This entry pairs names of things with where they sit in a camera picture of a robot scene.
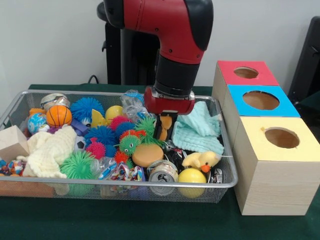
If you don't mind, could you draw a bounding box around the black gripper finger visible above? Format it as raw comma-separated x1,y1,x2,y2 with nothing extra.
153,113,164,141
168,114,177,139

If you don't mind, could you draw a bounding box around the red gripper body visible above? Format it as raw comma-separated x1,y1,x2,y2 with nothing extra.
144,87,196,115

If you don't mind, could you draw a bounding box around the brown plush toy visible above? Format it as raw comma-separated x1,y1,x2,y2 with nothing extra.
159,115,173,142

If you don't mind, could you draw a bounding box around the yellow rubber duck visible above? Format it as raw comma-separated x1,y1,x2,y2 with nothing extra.
182,151,221,174

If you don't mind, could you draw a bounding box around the clear mesh bin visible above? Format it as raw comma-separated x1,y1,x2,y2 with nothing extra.
0,89,239,204

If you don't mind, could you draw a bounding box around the wooden box with three holes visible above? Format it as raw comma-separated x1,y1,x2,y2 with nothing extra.
211,60,320,217

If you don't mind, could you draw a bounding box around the mint green cloth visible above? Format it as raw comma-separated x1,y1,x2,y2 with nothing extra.
171,101,224,155

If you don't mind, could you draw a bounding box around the orange foam disc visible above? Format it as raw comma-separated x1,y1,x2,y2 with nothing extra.
131,144,164,168

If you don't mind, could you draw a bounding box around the silver soda can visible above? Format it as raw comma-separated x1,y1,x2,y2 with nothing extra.
146,160,179,196

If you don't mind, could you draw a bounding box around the yellow ball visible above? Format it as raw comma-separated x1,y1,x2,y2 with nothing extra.
178,168,207,199

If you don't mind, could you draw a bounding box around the blue spiky ball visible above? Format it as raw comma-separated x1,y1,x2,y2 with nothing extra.
70,96,106,124

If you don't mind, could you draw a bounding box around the green spiky ball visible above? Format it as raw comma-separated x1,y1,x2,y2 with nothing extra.
60,151,97,181

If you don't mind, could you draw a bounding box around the dark green table cloth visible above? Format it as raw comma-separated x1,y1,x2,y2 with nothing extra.
0,84,320,240

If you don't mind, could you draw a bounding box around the orange toy basketball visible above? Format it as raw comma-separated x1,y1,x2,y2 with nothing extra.
46,104,73,128

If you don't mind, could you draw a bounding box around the cream knitted cloth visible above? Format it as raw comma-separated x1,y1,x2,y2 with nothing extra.
16,124,78,179

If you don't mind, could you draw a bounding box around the plain wooden block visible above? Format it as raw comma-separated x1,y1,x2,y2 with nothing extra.
0,125,30,162

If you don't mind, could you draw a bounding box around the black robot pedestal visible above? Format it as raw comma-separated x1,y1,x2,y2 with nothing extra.
104,20,161,86

